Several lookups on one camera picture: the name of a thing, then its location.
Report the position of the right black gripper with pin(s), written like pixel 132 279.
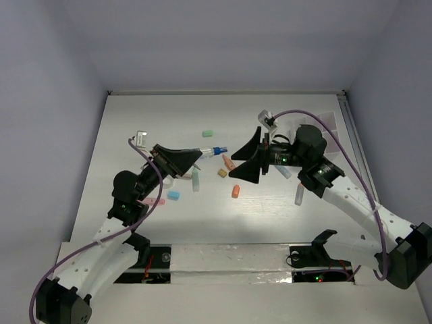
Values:
pixel 250 170

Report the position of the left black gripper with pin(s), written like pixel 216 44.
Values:
pixel 183 158

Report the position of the orange utility knife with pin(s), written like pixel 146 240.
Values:
pixel 228 162

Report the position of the yellow pencil sharpener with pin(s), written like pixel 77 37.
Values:
pixel 222 173

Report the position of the blue cap glue pen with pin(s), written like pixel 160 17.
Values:
pixel 209 152

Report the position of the clear tape roll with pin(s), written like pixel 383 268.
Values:
pixel 168 182

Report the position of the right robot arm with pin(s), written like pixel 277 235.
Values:
pixel 397 248

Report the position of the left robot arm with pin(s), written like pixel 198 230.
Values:
pixel 68 291

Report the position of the green highlighter marker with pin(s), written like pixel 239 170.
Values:
pixel 195 180

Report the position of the orange eraser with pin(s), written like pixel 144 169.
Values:
pixel 236 191

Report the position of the blue eraser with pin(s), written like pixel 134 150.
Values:
pixel 173 195

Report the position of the green eraser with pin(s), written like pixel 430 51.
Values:
pixel 207 133

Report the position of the pink correction tape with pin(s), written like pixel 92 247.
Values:
pixel 153 201

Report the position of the orange cap grey marker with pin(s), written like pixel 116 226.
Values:
pixel 299 195

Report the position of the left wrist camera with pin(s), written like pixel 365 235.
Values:
pixel 140 139

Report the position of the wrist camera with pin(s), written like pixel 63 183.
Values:
pixel 140 139
pixel 268 121

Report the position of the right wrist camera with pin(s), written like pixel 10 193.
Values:
pixel 268 121

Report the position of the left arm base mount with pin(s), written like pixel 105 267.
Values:
pixel 152 266

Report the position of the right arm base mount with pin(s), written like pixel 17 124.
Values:
pixel 310 263

